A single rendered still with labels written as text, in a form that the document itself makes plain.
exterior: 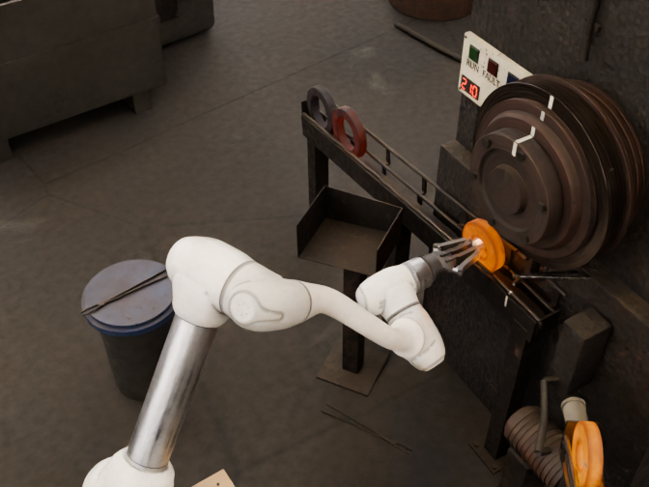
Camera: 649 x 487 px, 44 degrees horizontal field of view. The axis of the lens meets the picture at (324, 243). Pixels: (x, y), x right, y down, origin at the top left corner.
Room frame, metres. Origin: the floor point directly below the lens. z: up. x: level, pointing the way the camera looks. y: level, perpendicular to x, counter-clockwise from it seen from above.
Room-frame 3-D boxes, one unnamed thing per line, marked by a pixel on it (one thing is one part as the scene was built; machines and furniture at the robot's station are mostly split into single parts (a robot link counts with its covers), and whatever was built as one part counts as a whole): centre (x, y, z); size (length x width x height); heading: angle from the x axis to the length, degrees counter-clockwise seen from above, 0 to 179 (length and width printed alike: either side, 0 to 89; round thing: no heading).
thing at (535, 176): (1.48, -0.45, 1.11); 0.28 x 0.06 x 0.28; 30
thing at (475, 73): (1.88, -0.46, 1.15); 0.26 x 0.02 x 0.18; 30
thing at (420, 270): (1.55, -0.25, 0.75); 0.09 x 0.06 x 0.09; 30
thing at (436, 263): (1.58, -0.32, 0.76); 0.09 x 0.08 x 0.07; 120
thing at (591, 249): (1.53, -0.53, 1.11); 0.47 x 0.06 x 0.47; 30
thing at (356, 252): (1.82, -0.08, 0.36); 0.26 x 0.20 x 0.72; 65
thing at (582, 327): (1.33, -0.66, 0.68); 0.11 x 0.08 x 0.24; 120
